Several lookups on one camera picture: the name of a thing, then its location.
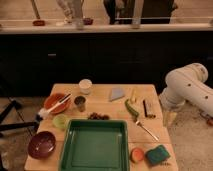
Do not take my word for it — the orange peach fruit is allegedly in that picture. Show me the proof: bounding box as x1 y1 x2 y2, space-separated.
130 147 145 163

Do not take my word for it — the red bowl on counter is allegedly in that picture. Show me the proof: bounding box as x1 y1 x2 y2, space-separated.
33 20 45 26

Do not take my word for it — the white paper cup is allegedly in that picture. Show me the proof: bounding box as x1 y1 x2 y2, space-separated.
79 79 92 94

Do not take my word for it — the white dish brush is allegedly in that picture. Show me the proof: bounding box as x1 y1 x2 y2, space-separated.
38 94 71 119

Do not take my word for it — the wooden table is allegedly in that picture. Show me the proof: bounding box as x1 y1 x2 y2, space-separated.
24 83 179 171

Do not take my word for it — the teal sponge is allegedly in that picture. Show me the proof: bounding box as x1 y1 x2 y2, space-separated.
145 145 170 166

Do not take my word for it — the light green small cup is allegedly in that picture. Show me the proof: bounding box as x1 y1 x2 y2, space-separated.
53 114 69 130

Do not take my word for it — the green cucumber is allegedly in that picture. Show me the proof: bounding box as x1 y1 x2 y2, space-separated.
125 99 139 118

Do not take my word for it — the dark red small bowl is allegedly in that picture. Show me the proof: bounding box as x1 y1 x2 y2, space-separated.
83 18 93 25

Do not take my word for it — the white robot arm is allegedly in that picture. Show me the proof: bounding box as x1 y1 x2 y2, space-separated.
159 63 213 117

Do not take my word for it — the bunch of dark grapes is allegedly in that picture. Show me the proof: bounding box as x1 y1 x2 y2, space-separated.
88 112 110 120

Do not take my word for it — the green plastic tray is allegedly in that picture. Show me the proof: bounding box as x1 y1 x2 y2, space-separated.
58 119 130 171

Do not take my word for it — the black tripod stand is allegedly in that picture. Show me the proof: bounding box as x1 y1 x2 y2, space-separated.
0 100 38 137

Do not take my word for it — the black marker pen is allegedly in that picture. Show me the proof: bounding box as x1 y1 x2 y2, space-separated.
143 100 148 118

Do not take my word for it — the orange bowl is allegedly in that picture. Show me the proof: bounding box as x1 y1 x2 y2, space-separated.
44 93 71 115

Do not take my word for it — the yellow banana piece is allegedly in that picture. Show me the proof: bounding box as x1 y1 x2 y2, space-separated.
130 87 137 103

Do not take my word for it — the grey blue cloth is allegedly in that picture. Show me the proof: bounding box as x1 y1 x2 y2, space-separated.
109 88 125 101

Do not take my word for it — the maroon bowl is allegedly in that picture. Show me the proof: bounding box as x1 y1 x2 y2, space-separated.
28 131 56 160

